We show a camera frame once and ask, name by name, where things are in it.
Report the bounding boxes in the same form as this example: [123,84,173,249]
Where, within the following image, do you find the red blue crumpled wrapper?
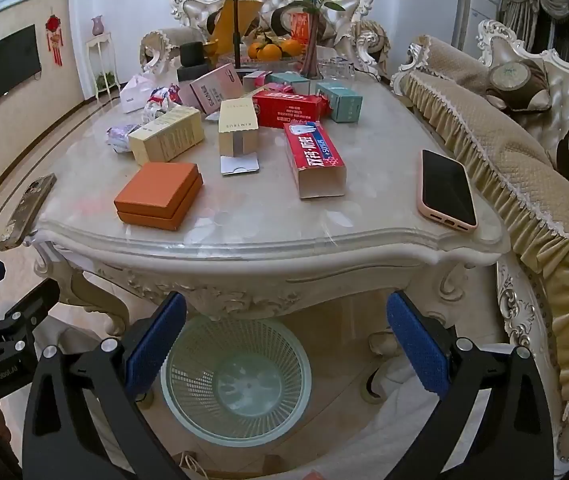
[142,84,185,123]

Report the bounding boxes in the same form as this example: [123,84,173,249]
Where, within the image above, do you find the phone in pink case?
[417,149,479,232]

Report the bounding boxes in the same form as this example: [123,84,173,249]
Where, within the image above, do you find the black square box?
[179,41,211,68]

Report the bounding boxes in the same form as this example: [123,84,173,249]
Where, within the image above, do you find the white tissue pack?
[119,74,158,115]

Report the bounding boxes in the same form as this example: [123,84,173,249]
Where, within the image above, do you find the small pink red box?
[242,71,271,95]

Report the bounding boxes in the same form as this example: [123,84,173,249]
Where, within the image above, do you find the white plant stand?
[86,32,118,101]

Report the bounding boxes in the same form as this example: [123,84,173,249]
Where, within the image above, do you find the small teal carton box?
[268,72,311,95]

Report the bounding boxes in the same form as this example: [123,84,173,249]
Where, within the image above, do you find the pink carton box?
[178,63,244,116]

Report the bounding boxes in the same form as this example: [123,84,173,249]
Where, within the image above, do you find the wide red carton box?
[252,91,326,129]

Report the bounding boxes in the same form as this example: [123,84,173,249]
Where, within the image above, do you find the dark glass vase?
[299,10,322,75]

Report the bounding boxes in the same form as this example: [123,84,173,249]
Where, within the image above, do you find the long red toothpaste box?
[283,120,347,200]

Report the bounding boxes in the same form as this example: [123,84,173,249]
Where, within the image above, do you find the red gift box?
[289,14,312,43]

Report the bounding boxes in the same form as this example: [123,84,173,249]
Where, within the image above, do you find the pale green waste basket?
[160,316,312,433]

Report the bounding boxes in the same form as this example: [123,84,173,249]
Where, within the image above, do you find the ornate cream long sofa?
[389,20,569,461]

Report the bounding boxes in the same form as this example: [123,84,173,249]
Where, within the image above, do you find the clear drinking glasses set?
[317,56,356,81]

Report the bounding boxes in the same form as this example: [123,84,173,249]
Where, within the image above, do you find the yellow paper bag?
[209,0,265,56]

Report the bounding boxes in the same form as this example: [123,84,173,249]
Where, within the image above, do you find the ornate cream armchair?
[139,0,390,81]

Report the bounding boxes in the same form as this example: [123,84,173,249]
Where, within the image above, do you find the phone in patterned case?
[0,173,58,252]

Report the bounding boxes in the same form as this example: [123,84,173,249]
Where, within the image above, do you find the black phone tripod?
[217,0,260,73]

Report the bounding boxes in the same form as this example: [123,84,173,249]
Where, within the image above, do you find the red knot wall ornament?
[46,14,64,67]

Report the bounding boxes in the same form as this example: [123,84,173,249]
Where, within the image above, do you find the ornate cream coffee table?
[32,70,512,356]

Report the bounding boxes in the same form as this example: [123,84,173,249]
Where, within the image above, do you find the cream upright carton box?
[218,98,259,159]

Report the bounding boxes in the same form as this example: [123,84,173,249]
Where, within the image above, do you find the grey draped curtain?
[499,0,569,56]

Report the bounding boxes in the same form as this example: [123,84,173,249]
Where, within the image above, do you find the orange square box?
[113,161,204,232]

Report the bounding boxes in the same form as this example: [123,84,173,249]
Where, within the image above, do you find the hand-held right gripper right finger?
[364,290,562,480]

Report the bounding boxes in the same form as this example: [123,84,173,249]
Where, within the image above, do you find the pale yellow carton box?
[128,105,206,167]

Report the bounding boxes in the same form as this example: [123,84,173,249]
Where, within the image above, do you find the glass fruit bowl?
[234,52,315,70]

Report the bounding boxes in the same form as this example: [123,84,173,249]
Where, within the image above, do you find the white door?
[464,0,500,48]

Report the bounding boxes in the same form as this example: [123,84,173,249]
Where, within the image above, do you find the beige quilted sofa cover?
[391,35,569,421]

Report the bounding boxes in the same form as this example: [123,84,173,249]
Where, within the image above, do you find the white paper card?
[220,154,261,177]

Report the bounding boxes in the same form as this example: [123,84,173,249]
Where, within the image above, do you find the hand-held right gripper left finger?
[22,291,205,480]

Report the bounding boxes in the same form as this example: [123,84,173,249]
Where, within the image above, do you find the purple crumpled wrapper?
[106,122,140,153]

